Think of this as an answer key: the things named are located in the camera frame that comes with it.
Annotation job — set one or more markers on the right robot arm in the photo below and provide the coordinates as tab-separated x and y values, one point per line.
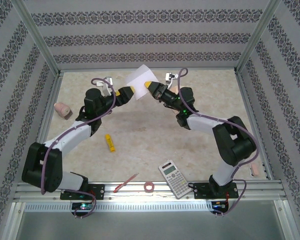
235	145

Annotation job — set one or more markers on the aluminium back frame rail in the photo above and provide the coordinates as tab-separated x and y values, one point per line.
90	69

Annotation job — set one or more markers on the pink pencil sharpener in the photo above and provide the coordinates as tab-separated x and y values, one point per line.
61	108

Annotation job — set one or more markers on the pink tape roll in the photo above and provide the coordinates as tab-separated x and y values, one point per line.
145	187

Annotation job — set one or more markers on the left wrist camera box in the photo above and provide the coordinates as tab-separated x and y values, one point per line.
103	82

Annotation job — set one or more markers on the white scientific calculator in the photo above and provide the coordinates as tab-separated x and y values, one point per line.
175	178

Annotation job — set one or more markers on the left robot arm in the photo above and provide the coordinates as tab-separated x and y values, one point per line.
40	165

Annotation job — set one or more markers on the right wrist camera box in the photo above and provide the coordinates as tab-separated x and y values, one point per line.
170	76

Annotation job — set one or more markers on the yellow glue stick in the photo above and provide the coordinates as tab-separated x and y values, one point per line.
110	143

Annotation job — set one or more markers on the aluminium corner post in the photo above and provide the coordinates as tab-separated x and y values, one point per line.
37	37
257	37

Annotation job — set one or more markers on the grey metal lower panel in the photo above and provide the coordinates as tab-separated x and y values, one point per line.
150	227

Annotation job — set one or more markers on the left aluminium corner post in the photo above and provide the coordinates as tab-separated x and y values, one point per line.
37	37

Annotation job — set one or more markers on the red pen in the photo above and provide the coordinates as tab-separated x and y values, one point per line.
126	182

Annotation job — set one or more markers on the left aluminium side rail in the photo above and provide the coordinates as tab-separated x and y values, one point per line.
55	87

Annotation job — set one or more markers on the right aluminium corner post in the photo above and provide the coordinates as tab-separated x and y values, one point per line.
257	37

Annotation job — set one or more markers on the aluminium side rail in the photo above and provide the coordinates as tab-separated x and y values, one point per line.
55	87
242	87

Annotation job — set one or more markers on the paper letter with red border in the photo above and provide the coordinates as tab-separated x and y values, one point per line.
140	80

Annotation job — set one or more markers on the pink eraser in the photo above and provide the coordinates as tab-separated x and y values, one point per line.
255	170

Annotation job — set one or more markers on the aluminium front frame rail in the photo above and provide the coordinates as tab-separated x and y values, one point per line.
140	195

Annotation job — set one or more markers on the right aluminium side rail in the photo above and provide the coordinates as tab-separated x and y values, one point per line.
242	87

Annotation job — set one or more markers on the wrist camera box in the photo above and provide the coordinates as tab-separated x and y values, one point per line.
103	82
170	76

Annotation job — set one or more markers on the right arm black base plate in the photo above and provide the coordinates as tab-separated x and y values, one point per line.
202	191

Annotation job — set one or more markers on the aluminium frame rail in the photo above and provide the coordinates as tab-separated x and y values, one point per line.
90	69
140	195

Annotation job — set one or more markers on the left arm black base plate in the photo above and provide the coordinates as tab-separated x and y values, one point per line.
97	191

